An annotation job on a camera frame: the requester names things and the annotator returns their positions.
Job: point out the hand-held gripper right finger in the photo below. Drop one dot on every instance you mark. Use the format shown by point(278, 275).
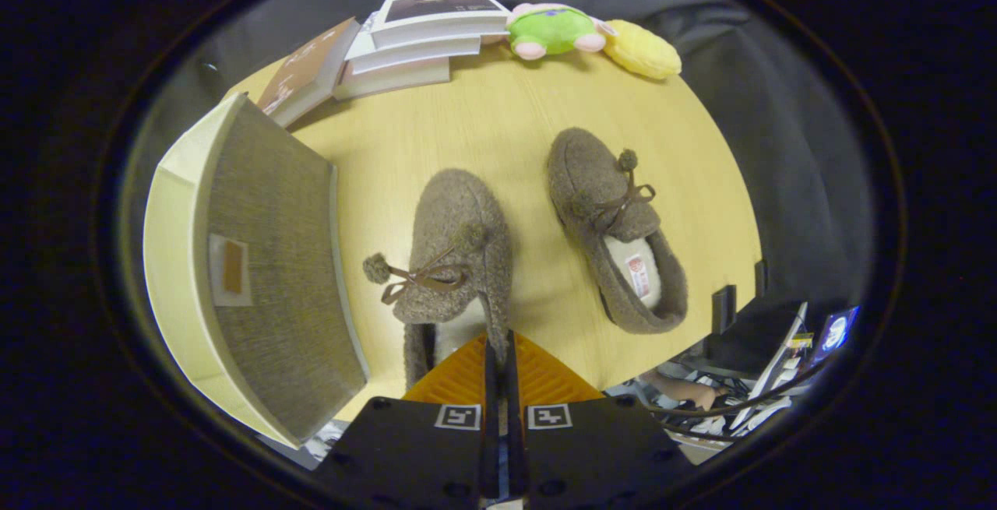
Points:
point(516, 448)

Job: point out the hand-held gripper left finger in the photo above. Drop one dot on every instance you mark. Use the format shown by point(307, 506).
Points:
point(490, 448)

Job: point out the brown fuzzy slipper shoe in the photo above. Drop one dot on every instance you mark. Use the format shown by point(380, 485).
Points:
point(459, 214)
point(584, 175)

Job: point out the grey fabric storage box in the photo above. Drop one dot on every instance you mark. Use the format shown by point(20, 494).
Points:
point(273, 261)

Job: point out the black table clamp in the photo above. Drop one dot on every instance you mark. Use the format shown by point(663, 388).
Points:
point(723, 309)
point(761, 276)

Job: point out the blue lit screen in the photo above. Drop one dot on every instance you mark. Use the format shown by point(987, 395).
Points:
point(835, 332)

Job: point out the pale thick book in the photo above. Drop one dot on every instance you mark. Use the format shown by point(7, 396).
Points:
point(389, 78)

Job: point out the black backdrop cloth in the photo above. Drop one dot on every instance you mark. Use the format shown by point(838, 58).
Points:
point(779, 144)

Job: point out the plain white book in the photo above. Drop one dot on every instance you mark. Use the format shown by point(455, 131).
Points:
point(413, 53)

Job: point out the yellow fluffy plush toy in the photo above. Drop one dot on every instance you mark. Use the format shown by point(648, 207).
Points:
point(642, 50)

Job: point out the green and pink plush toy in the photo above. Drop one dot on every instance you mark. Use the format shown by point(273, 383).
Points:
point(553, 31)

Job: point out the brown cover book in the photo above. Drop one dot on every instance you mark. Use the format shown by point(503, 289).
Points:
point(308, 66)

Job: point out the white book with portrait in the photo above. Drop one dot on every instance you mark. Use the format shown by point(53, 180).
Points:
point(436, 5)

